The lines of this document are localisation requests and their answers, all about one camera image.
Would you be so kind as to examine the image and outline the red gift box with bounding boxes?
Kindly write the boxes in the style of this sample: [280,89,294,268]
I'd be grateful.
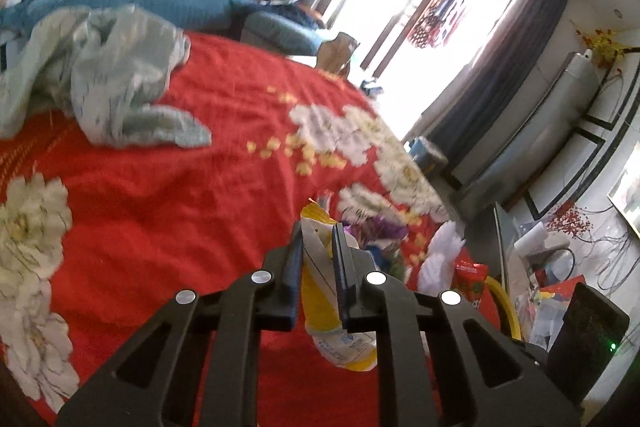
[537,274,587,303]

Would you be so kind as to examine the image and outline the white paper roll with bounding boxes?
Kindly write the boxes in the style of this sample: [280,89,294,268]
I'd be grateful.
[515,224,548,258]

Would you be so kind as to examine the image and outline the yellow hoop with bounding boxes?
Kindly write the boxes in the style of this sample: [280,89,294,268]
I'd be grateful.
[487,276,523,343]

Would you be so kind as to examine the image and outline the white crumpled tissue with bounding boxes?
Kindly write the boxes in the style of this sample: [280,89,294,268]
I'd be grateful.
[417,222,468,295]

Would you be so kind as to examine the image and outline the framed wall picture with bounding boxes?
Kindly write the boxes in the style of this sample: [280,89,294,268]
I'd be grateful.
[607,157,640,238]

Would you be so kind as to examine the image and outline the yellow artificial flowers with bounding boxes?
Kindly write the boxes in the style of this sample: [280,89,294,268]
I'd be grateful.
[575,27,640,68]

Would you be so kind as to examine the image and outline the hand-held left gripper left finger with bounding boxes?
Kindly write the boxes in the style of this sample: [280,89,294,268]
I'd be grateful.
[55,221,306,427]

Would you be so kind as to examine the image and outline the grey standing air conditioner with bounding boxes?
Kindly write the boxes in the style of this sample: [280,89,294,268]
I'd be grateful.
[460,52,601,208]

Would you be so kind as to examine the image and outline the red floral blanket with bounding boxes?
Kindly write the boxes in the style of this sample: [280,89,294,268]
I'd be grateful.
[0,32,453,427]

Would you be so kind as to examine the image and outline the hanging patterned clothes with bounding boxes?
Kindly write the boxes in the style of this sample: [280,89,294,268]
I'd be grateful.
[407,0,471,50]

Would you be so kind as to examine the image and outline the dark grey curtain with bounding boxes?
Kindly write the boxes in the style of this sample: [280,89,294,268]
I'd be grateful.
[430,0,573,168]

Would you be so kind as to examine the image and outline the grey board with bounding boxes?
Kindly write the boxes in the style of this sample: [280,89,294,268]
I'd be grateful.
[492,201,513,303]

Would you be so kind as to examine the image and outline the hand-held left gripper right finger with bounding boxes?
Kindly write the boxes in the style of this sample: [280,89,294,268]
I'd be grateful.
[331,223,583,427]

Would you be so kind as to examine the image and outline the pile of papers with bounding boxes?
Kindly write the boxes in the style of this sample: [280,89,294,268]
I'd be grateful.
[515,287,566,348]

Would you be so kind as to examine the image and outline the red artificial flowers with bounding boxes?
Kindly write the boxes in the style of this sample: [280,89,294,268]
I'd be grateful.
[547,202,591,238]

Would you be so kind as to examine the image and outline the light green blanket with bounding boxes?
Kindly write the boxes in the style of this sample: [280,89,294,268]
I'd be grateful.
[0,5,213,149]

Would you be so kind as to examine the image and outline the blue stool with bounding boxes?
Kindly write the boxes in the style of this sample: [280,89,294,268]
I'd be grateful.
[407,137,448,175]

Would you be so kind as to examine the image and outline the yellow white snack packet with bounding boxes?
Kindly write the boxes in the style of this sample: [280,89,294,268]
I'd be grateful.
[299,202,381,373]

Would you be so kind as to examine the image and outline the purple snack packet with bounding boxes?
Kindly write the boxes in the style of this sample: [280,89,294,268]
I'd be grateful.
[345,214,406,280]

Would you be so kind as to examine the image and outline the brown paper bag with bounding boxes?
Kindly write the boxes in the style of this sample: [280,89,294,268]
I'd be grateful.
[317,33,358,75]

